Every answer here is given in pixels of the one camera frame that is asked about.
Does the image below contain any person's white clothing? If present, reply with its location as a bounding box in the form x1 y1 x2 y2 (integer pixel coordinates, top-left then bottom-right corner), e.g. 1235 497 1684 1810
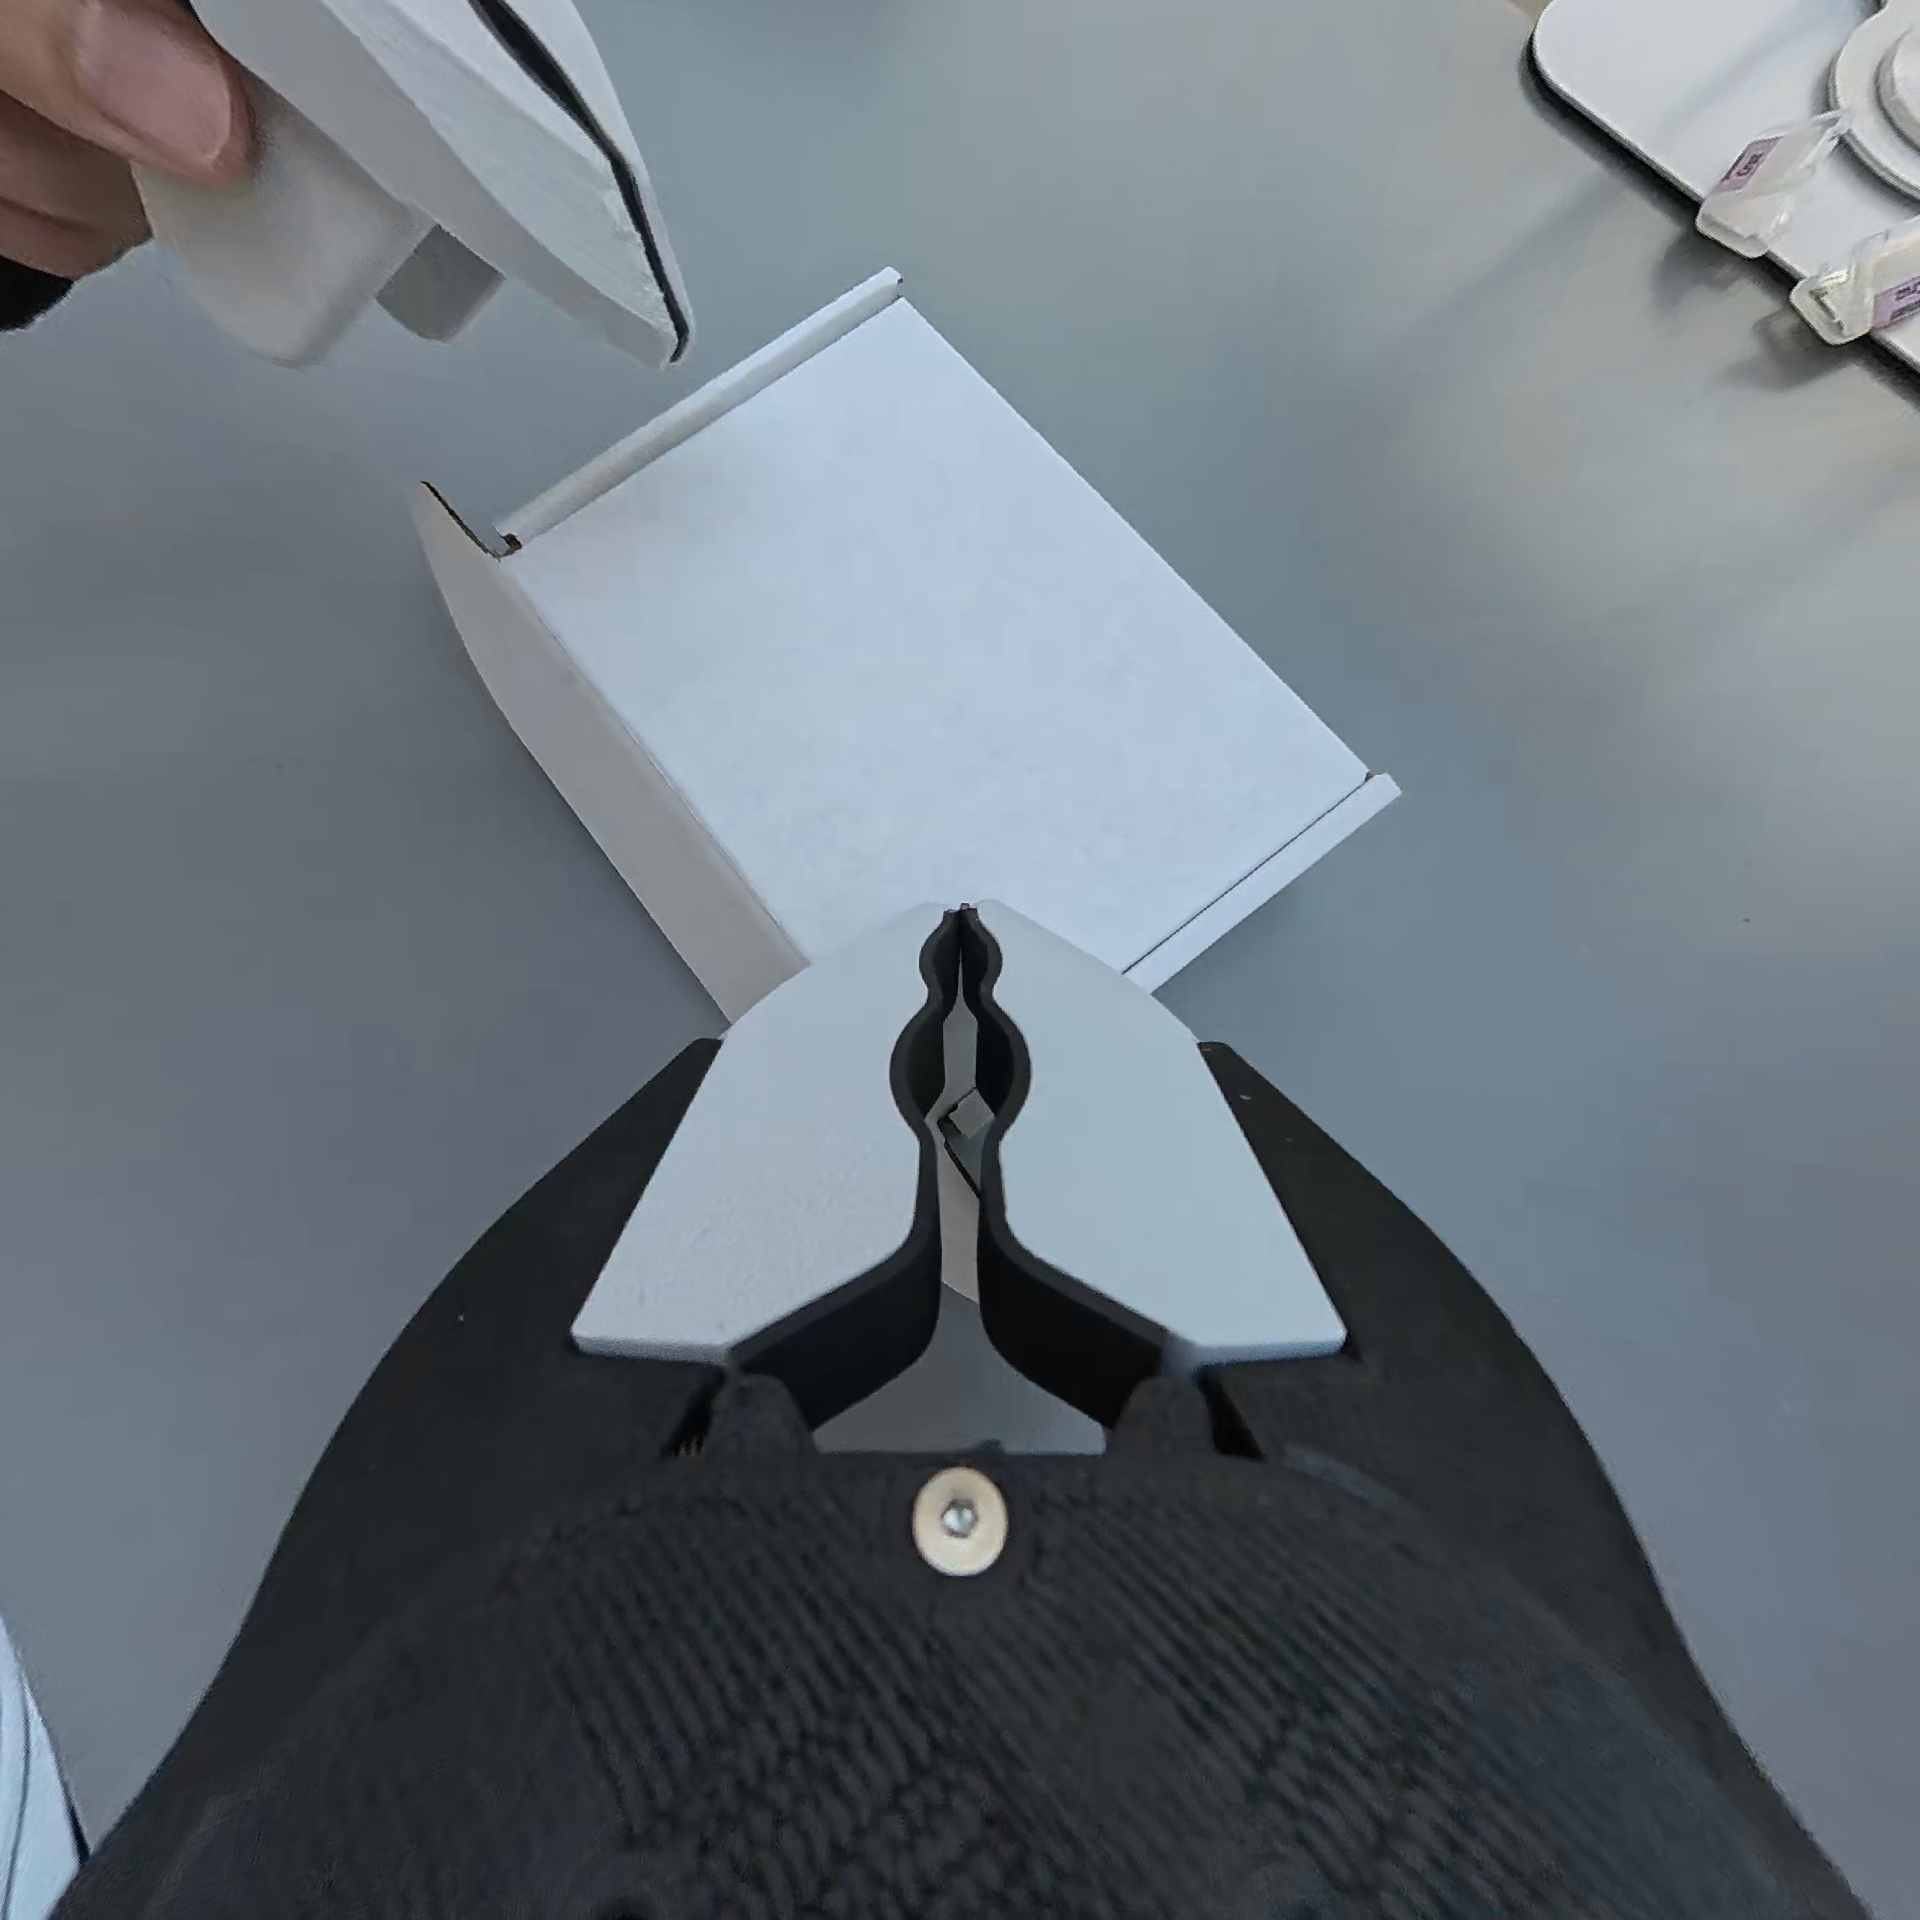
0 1621 91 1869

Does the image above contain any white round disc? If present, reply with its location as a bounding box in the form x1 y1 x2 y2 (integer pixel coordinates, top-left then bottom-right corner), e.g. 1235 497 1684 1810
1821 0 1920 196

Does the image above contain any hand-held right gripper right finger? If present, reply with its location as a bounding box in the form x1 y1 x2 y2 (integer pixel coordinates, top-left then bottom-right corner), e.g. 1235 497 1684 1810
961 895 1348 1453

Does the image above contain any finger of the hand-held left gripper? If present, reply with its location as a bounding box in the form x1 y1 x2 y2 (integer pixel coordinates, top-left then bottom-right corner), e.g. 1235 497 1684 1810
503 0 694 365
133 0 683 371

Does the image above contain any white flat board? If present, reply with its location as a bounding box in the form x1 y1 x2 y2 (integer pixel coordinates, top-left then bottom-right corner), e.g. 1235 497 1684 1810
1526 0 1920 377

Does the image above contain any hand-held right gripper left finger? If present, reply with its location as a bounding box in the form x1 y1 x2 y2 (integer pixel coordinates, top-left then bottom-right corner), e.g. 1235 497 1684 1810
569 900 970 1449

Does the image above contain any person's left hand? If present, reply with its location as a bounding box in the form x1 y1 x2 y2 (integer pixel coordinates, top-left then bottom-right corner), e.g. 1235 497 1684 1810
0 0 255 279

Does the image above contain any white cardboard box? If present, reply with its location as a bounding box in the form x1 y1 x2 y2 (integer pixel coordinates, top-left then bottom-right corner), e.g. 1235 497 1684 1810
411 268 1404 1037

